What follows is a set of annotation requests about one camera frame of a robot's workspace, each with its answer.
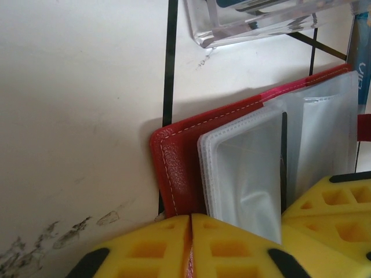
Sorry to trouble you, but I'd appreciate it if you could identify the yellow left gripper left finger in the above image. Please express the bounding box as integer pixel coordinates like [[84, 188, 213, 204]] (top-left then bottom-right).
[[66, 214, 191, 278]]

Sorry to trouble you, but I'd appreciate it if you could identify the red leather card holder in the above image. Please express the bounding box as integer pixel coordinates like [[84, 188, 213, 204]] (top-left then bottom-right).
[[150, 63, 371, 278]]

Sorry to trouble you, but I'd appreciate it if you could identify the clear acrylic tray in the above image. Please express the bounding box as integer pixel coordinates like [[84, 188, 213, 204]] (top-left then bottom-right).
[[185, 0, 371, 49]]

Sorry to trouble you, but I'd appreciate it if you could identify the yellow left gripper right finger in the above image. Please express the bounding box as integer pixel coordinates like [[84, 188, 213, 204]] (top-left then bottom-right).
[[188, 213, 310, 278]]

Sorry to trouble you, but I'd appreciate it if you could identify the blue credit card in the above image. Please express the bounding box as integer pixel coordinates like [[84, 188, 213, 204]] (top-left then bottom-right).
[[357, 13, 371, 112]]

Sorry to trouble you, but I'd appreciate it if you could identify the blue card in stand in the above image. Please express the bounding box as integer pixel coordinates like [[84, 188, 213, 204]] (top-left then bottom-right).
[[216, 0, 261, 9]]

